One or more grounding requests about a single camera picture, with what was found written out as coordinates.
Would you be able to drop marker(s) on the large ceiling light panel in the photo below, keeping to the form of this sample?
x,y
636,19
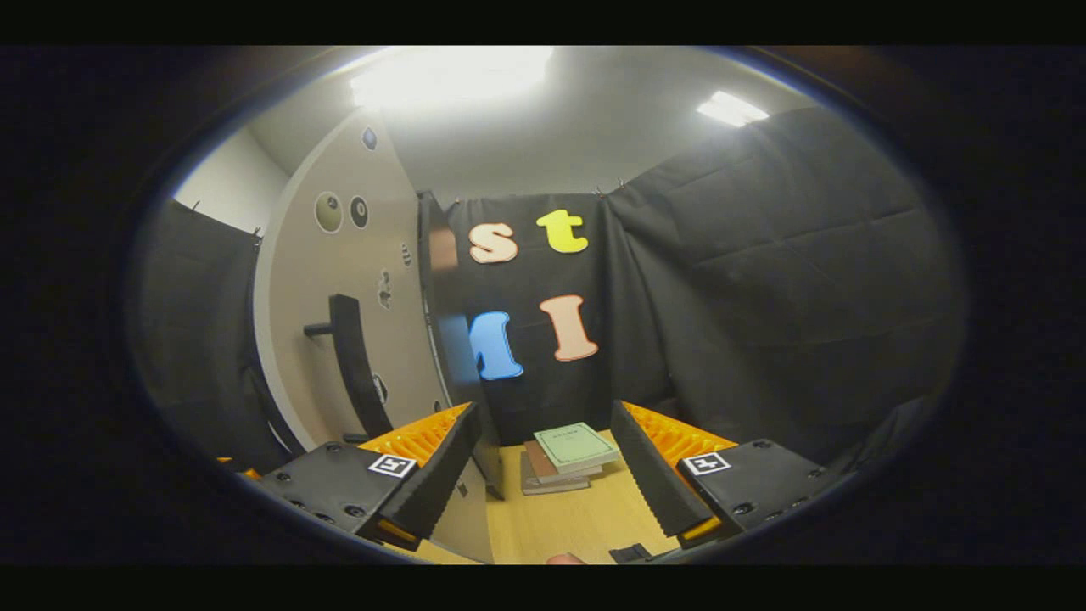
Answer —
x,y
450,75

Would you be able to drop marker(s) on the brown book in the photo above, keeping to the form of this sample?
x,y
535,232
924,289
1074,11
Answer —
x,y
543,467

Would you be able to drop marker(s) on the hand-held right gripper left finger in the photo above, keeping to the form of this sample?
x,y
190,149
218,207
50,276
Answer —
x,y
437,484

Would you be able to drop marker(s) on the green book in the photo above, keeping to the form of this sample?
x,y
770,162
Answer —
x,y
577,445

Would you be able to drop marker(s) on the grey cabinet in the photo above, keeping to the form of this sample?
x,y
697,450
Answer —
x,y
441,288

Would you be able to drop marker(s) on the black backdrop cloth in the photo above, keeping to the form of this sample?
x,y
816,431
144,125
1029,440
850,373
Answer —
x,y
764,297

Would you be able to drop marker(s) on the narrow ceiling light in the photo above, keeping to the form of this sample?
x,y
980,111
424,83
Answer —
x,y
732,109

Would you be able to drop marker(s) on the grey cabinet door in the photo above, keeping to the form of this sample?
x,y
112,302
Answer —
x,y
305,339

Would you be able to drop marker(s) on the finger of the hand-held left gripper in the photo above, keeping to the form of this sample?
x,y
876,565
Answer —
x,y
250,473

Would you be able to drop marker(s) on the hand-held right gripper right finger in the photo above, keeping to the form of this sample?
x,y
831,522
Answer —
x,y
653,479

